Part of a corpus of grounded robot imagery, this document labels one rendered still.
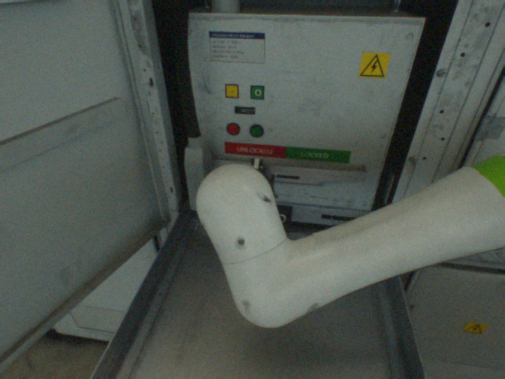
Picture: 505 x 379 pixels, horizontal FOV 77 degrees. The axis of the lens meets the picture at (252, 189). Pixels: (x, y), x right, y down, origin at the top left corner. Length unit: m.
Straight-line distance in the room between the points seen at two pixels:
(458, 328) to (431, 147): 0.67
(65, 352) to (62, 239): 1.13
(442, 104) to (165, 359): 0.75
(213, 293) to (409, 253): 0.48
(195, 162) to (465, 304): 0.89
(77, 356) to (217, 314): 1.17
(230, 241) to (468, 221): 0.29
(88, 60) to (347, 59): 0.52
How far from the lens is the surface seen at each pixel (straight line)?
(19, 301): 0.81
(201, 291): 0.79
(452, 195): 0.47
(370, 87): 0.76
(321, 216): 0.92
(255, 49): 0.74
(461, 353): 1.41
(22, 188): 0.71
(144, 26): 0.76
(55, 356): 1.88
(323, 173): 0.80
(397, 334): 0.78
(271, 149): 0.81
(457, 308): 1.19
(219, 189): 0.40
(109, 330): 1.65
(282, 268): 0.42
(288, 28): 0.72
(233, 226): 0.40
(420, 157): 0.81
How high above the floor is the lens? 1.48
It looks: 36 degrees down
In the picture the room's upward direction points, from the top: straight up
